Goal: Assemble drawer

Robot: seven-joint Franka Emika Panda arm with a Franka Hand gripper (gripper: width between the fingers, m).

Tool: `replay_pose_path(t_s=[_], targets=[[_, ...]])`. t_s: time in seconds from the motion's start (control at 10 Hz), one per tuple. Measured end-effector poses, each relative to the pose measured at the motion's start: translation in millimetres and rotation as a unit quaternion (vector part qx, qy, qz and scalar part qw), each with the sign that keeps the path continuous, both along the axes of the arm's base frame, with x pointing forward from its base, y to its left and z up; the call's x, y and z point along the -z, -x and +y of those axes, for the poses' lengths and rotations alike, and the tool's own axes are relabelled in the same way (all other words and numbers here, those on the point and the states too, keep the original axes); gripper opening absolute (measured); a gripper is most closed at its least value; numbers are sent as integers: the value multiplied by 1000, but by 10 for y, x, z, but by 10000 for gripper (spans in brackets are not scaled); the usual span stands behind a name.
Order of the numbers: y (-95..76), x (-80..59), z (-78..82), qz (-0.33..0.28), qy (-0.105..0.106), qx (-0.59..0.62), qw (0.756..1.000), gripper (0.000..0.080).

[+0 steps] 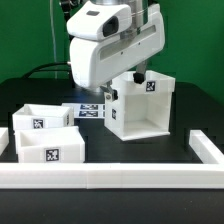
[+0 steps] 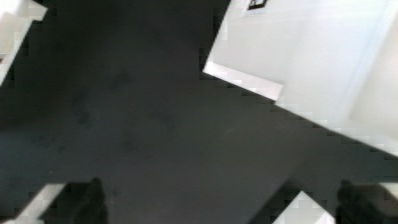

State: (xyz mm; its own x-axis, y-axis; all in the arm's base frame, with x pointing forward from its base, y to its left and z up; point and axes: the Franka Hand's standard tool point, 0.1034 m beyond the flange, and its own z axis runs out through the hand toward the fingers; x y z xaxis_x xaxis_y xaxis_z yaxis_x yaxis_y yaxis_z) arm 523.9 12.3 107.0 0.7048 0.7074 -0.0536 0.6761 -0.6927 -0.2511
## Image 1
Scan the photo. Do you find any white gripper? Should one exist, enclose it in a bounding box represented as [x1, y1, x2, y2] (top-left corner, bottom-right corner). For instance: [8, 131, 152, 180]
[70, 3, 165, 101]

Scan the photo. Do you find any white drawer cabinet box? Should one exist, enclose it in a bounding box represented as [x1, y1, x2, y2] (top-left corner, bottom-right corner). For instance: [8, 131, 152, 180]
[104, 70, 175, 141]

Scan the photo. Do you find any white front drawer tray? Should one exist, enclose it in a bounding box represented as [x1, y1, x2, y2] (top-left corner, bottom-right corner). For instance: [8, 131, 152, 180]
[15, 126, 85, 163]

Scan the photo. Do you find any white drawer tray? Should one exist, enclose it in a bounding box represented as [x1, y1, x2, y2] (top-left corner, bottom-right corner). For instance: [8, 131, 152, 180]
[12, 104, 74, 130]
[15, 126, 85, 163]

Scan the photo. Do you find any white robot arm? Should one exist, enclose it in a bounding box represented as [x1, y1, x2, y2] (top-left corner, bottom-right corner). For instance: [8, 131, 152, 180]
[67, 0, 165, 100]

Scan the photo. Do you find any white rear drawer tray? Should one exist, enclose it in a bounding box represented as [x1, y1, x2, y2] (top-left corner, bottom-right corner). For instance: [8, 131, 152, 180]
[12, 104, 74, 130]

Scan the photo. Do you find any white marker base plate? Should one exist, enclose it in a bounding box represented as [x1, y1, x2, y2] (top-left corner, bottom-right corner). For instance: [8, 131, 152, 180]
[63, 103, 105, 119]

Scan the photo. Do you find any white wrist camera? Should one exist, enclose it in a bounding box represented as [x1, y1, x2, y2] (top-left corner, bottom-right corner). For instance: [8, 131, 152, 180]
[67, 1, 132, 41]

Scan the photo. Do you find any black cable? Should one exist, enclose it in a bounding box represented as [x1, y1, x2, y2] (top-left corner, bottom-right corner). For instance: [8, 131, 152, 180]
[21, 61, 72, 80]

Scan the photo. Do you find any black camera stand pole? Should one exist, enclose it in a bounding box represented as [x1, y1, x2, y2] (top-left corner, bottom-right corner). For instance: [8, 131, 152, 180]
[59, 0, 80, 14]

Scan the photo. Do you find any white front border rail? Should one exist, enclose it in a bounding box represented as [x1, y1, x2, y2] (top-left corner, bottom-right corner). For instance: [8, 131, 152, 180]
[0, 163, 224, 189]

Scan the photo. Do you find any white left border rail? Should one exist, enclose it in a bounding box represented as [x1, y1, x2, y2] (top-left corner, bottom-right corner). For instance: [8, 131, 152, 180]
[0, 127, 9, 156]

